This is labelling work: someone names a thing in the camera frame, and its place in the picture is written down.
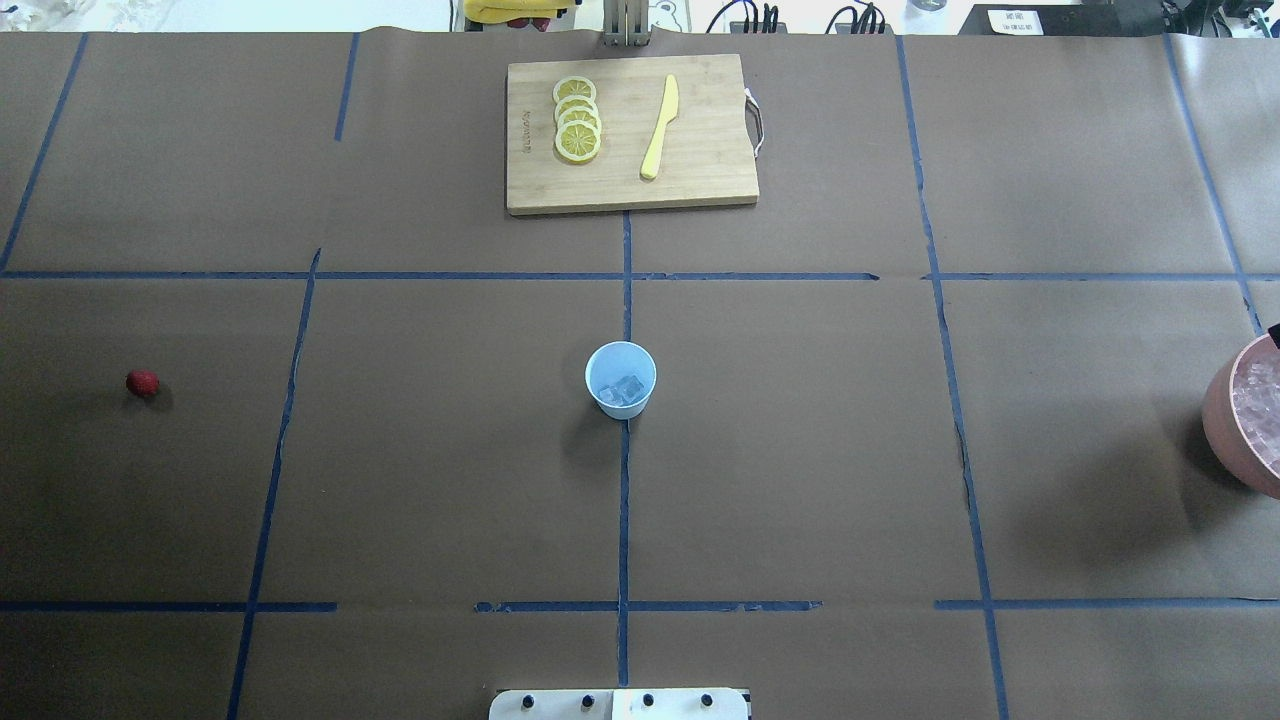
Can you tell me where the clear ice cube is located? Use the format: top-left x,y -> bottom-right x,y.
596,375 -> 649,407

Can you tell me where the red strawberry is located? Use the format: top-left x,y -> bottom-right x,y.
125,369 -> 160,398

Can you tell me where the pile of clear ice cubes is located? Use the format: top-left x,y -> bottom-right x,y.
1231,354 -> 1279,475

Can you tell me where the light blue paper cup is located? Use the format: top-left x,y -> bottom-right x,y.
584,341 -> 658,421

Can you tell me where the pink bowl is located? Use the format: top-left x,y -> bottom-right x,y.
1201,333 -> 1279,498

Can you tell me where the yellow plastic knife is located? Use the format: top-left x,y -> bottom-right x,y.
639,74 -> 680,181

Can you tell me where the wooden cutting board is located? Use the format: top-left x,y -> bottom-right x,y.
506,54 -> 760,217

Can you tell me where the lemon slice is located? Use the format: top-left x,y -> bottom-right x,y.
556,105 -> 602,135
556,94 -> 600,126
552,76 -> 598,105
554,127 -> 603,164

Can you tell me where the yellow cloth bag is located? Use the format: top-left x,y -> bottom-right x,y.
463,0 -> 581,26

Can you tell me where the aluminium frame post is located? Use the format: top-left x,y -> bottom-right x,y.
602,0 -> 652,47

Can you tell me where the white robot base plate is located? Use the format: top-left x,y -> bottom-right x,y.
488,687 -> 753,719

